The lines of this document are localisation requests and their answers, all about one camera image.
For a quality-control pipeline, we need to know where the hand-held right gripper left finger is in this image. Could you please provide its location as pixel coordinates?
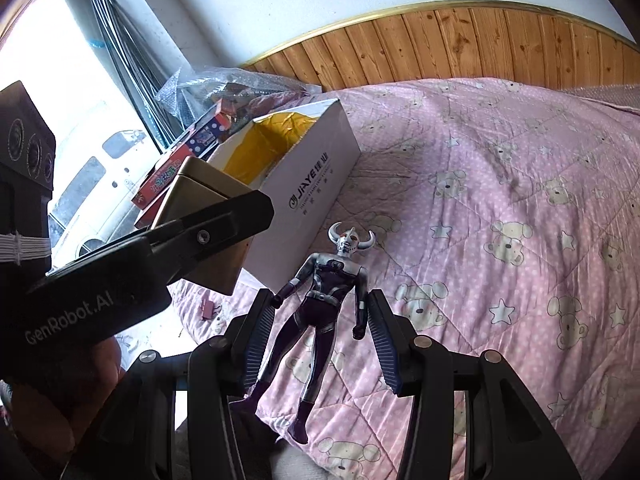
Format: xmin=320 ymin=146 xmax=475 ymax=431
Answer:
xmin=107 ymin=287 xmax=277 ymax=480

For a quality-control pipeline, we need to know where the purple polka-dot toy box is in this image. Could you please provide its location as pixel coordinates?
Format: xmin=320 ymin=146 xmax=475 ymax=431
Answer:
xmin=171 ymin=111 xmax=234 ymax=162

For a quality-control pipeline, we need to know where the silver purple action figure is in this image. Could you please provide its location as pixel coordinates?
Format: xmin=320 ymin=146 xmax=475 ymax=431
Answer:
xmin=229 ymin=221 xmax=377 ymax=445

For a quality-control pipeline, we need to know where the window frame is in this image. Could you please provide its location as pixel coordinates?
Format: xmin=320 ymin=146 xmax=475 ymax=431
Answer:
xmin=50 ymin=0 xmax=173 ymax=157

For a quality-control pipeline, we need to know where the white vehicle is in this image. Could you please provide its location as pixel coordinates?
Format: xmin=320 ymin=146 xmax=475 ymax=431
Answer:
xmin=49 ymin=129 xmax=167 ymax=257

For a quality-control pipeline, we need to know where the person's left hand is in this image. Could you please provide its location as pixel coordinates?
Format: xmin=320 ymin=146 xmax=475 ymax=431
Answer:
xmin=0 ymin=337 xmax=126 ymax=461

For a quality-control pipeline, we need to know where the wooden headboard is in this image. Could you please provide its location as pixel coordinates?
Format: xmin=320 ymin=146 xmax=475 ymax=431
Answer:
xmin=239 ymin=2 xmax=640 ymax=95

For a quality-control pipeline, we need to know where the clear bubble wrap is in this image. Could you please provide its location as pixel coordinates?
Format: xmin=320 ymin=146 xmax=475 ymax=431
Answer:
xmin=154 ymin=65 xmax=322 ymax=128
xmin=557 ymin=80 xmax=640 ymax=112

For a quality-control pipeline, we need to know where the gold tin box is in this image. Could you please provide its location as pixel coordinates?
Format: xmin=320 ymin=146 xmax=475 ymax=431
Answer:
xmin=150 ymin=156 xmax=252 ymax=296

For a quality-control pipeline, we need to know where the pink bear print blanket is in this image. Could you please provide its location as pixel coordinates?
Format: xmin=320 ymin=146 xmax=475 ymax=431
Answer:
xmin=169 ymin=77 xmax=640 ymax=480

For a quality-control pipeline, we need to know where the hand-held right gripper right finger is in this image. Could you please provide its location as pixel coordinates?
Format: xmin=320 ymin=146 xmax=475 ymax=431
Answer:
xmin=366 ymin=290 xmax=583 ymax=480

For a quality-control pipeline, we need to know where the white cardboard box yellow lining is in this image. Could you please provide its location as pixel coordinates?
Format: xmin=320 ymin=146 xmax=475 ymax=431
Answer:
xmin=206 ymin=98 xmax=362 ymax=294

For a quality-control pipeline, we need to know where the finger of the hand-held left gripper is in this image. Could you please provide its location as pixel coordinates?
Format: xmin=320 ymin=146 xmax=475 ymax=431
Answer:
xmin=145 ymin=190 xmax=275 ymax=284

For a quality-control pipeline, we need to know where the red printed toy box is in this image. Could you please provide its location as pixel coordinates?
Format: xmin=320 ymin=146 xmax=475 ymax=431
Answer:
xmin=131 ymin=144 xmax=197 ymax=212

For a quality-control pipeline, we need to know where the pink binder clip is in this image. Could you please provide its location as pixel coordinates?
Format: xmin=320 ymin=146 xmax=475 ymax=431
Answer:
xmin=198 ymin=295 xmax=224 ymax=320

